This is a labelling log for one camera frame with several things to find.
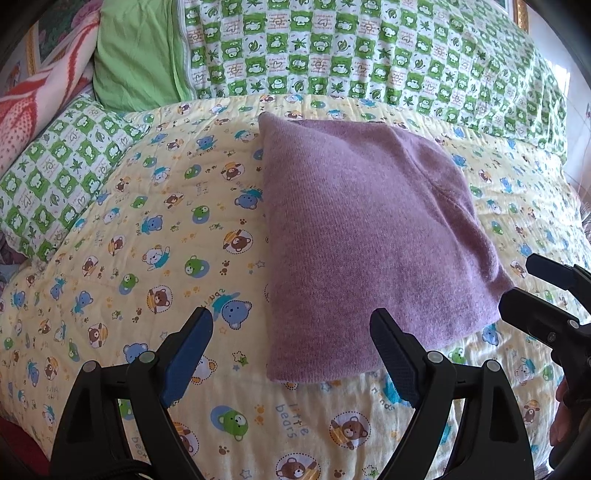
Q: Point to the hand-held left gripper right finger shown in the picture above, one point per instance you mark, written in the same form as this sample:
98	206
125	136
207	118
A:
397	364

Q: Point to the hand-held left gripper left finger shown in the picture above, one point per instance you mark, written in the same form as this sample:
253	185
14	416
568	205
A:
189	355

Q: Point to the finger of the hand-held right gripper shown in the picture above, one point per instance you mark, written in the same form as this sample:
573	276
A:
561	274
531	314

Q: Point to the purple knit sweater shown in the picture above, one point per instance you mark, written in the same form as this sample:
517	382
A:
369	240

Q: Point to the person's right hand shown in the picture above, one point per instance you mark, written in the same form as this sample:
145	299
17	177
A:
559	420

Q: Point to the yellow bear print quilt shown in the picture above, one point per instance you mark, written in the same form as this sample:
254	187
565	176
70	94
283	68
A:
138	207

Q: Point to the dark red cloth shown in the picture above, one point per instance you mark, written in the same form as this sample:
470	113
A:
18	452

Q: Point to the green checked pillow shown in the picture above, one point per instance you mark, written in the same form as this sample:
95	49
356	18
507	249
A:
60	161

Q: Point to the red and white blanket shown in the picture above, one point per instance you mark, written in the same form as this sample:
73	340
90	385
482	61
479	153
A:
27	124

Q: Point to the green checked quilt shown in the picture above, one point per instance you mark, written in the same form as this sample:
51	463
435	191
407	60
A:
369	46

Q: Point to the plain green pillow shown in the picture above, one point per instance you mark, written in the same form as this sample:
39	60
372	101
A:
134	55

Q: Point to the gold picture frame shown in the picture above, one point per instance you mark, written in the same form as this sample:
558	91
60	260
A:
519	14

